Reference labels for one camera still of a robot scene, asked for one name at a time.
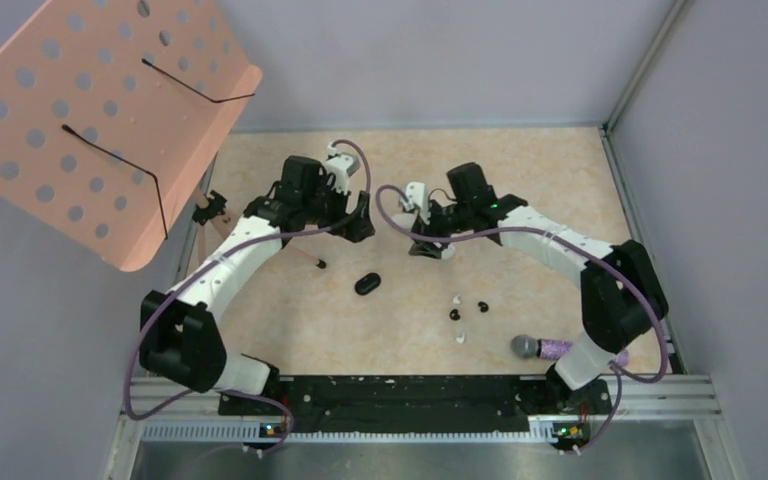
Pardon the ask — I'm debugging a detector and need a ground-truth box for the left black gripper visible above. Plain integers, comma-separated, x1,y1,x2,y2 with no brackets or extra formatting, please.
302,174,373,241

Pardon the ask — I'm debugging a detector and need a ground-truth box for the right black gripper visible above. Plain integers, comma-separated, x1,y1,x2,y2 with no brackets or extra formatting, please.
410,197,473,259

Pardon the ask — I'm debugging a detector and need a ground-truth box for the white oval charging case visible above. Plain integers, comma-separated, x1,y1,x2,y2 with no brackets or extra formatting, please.
391,213,417,231

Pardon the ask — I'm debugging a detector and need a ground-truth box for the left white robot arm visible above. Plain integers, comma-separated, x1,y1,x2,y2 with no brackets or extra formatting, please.
137,153,375,414

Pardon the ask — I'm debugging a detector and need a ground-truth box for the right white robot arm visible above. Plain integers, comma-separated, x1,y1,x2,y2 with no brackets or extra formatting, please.
361,162,669,412

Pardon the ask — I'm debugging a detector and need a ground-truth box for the white square charging case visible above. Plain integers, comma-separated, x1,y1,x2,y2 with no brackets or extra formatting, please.
441,244,456,261

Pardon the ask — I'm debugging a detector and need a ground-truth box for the purple glitter microphone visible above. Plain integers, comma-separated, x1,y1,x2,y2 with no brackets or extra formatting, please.
510,333,630,370

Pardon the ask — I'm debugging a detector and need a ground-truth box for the pink perforated music stand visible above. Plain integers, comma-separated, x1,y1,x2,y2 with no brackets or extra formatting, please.
0,1,263,272

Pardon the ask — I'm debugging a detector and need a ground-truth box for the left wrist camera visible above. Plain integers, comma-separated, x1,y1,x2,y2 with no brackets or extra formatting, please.
323,153,360,195

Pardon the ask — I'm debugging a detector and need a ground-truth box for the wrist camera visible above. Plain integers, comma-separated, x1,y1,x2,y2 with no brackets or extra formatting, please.
403,181,430,224
323,153,360,195

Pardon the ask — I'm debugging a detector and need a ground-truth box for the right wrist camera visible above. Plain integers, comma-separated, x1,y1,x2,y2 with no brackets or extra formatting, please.
403,181,430,224

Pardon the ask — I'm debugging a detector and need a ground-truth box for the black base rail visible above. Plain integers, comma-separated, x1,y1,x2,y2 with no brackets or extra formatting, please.
218,375,611,434

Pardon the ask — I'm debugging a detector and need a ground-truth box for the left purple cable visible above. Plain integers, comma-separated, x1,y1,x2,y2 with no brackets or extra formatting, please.
122,139,372,458

